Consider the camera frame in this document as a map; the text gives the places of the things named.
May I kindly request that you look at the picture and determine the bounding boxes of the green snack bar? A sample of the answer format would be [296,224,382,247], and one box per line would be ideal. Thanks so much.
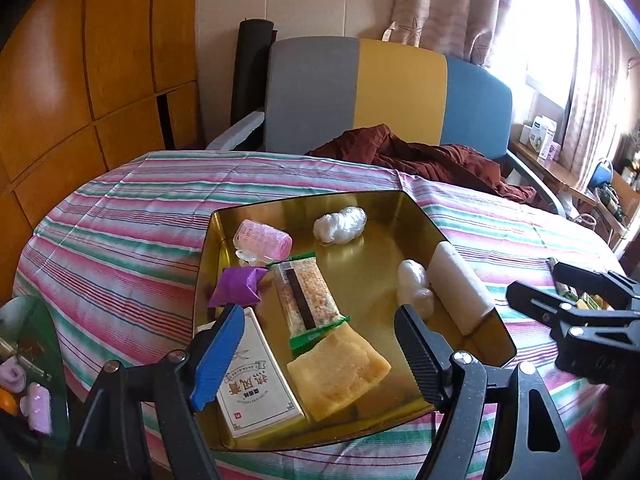
[267,252,349,358]
[547,257,579,302]

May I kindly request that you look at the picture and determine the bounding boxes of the white plastic-wrapped bundle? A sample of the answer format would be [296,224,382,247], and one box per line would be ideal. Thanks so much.
[396,259,435,320]

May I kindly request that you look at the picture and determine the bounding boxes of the yellow sponge cake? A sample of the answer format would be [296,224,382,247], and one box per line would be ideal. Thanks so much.
[286,323,392,422]

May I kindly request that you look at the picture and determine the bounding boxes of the wooden desk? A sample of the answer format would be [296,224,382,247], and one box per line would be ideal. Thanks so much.
[509,141,639,256]

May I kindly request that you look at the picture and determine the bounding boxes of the green glass side table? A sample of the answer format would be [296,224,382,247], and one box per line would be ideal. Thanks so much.
[1,296,70,479]

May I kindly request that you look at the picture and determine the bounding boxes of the white printed box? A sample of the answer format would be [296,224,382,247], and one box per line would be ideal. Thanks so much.
[217,307,305,439]

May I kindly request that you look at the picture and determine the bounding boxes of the gold metal tray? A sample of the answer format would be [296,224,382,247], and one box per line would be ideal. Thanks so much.
[192,188,518,453]

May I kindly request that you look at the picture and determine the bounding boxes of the striped bed sheet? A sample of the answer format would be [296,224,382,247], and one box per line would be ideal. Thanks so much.
[13,151,620,471]

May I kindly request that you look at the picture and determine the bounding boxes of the purple wrapped candy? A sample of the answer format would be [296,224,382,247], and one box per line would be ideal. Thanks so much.
[208,266,268,308]

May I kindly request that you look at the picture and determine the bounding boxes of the white product box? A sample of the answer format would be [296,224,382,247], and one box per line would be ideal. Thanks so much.
[528,115,556,159]

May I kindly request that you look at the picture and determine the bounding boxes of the pink hair roller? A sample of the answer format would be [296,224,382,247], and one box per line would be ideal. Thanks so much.
[233,219,293,263]

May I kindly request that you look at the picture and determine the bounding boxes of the maroon cloth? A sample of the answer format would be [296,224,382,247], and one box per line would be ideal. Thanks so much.
[307,124,537,204]

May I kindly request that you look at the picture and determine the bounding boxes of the tricolour armchair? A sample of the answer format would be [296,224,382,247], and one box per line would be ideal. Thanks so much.
[209,36,564,214]

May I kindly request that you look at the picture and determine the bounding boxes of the patterned curtain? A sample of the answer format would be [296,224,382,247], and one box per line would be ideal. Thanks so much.
[384,0,623,184]

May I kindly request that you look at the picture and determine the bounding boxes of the wooden wardrobe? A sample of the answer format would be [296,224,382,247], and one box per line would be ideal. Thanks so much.
[1,0,204,299]

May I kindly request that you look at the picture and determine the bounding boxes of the black rolled mat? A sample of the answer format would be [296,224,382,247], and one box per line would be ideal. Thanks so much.
[230,18,278,125]

